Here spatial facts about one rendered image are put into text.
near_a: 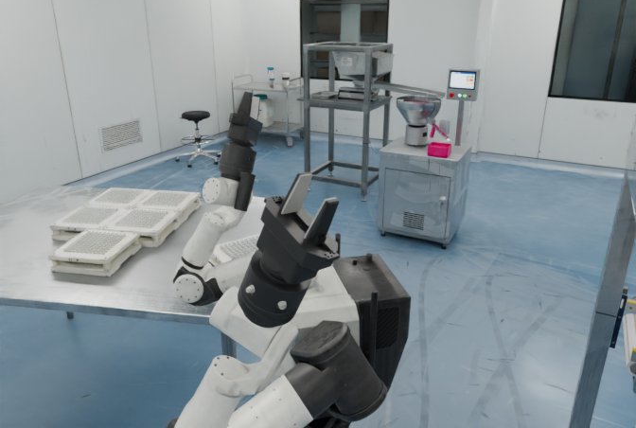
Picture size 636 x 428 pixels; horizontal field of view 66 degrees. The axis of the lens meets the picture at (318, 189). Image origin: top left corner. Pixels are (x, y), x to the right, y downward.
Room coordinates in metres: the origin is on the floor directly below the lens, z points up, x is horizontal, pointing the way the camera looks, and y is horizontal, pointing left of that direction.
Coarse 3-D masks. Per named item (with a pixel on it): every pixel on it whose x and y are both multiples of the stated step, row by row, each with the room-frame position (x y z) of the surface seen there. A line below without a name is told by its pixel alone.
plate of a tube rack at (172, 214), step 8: (136, 208) 2.15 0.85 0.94; (144, 208) 2.15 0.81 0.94; (120, 216) 2.06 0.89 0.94; (168, 216) 2.06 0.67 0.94; (176, 216) 2.08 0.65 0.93; (112, 224) 1.96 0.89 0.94; (160, 224) 1.96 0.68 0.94; (136, 232) 1.90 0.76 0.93; (144, 232) 1.89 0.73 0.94; (152, 232) 1.89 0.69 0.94; (160, 232) 1.92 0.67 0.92
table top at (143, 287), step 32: (32, 192) 2.56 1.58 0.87; (64, 192) 2.56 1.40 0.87; (96, 192) 2.56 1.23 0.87; (0, 224) 2.12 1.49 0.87; (32, 224) 2.12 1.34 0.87; (192, 224) 2.12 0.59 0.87; (256, 224) 2.12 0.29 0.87; (0, 256) 1.81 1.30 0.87; (32, 256) 1.81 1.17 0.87; (160, 256) 1.81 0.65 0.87; (0, 288) 1.56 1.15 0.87; (32, 288) 1.56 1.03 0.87; (64, 288) 1.56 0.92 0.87; (96, 288) 1.56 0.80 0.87; (128, 288) 1.56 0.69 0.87; (160, 288) 1.56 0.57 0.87; (192, 320) 1.39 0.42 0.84
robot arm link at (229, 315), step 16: (240, 288) 0.60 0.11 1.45; (224, 304) 0.61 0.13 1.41; (240, 304) 0.58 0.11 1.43; (224, 320) 0.60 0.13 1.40; (240, 320) 0.59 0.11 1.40; (256, 320) 0.57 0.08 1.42; (272, 320) 0.57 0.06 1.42; (288, 320) 0.58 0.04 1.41; (240, 336) 0.59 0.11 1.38; (256, 336) 0.58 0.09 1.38; (272, 336) 0.58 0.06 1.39; (256, 352) 0.58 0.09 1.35
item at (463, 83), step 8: (456, 72) 3.94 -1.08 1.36; (464, 72) 3.91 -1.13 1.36; (472, 72) 3.88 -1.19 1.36; (448, 80) 3.97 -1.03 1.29; (456, 80) 3.94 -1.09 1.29; (464, 80) 3.91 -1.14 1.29; (472, 80) 3.88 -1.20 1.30; (448, 88) 3.97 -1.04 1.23; (456, 88) 3.94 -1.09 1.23; (464, 88) 3.91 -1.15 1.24; (472, 88) 3.88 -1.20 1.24; (448, 96) 3.97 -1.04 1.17; (456, 96) 3.94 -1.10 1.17; (464, 96) 3.90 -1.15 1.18; (472, 96) 3.88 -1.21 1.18; (464, 104) 3.97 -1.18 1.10; (456, 128) 3.96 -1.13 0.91; (456, 136) 3.96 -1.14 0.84; (456, 144) 3.96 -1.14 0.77
